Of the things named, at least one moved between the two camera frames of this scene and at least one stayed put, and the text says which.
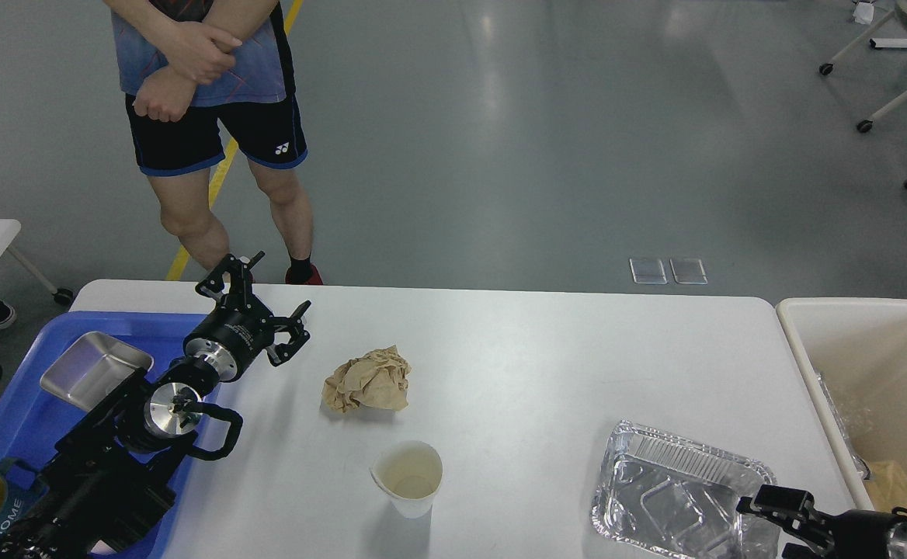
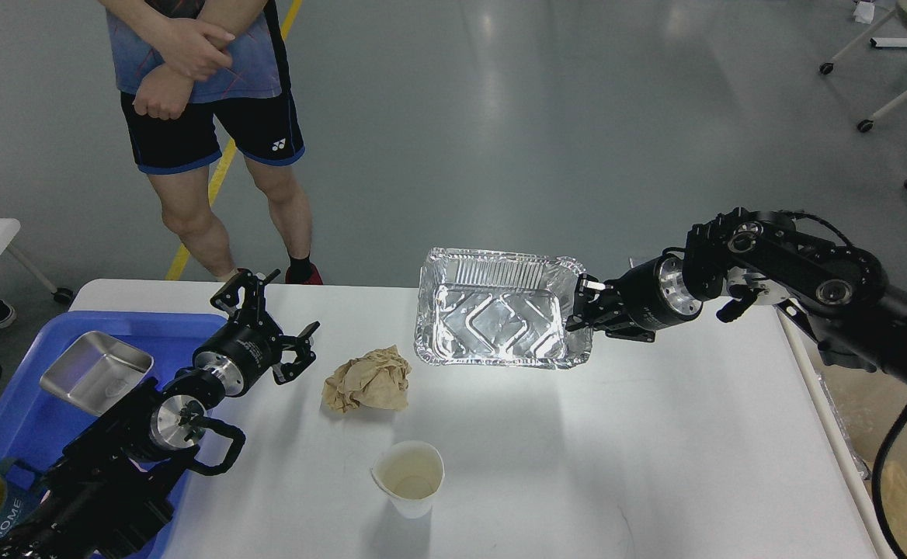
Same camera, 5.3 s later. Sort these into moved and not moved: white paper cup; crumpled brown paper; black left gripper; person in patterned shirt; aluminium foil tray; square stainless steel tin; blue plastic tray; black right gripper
Moved: aluminium foil tray; black left gripper; black right gripper
Not moved: blue plastic tray; person in patterned shirt; white paper cup; square stainless steel tin; crumpled brown paper
